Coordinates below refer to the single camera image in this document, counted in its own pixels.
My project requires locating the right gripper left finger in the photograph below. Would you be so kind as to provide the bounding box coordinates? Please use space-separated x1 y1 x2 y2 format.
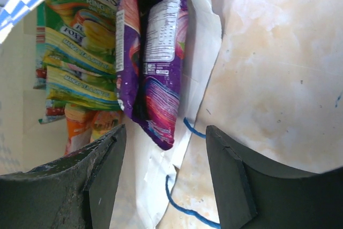
1 124 126 228

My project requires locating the green Fox's candy packet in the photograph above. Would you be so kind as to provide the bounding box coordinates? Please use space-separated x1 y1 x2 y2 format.
34 0 119 124

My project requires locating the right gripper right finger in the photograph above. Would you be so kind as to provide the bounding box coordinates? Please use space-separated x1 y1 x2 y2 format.
206 125 342 228

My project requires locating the purple snack packet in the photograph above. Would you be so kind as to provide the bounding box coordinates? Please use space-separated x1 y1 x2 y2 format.
134 0 189 150
115 0 140 118

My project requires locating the blue checkered paper bag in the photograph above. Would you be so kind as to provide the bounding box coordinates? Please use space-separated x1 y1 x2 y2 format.
1 0 221 228

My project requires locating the orange snack packet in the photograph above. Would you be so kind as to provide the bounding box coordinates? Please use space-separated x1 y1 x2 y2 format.
64 104 124 154

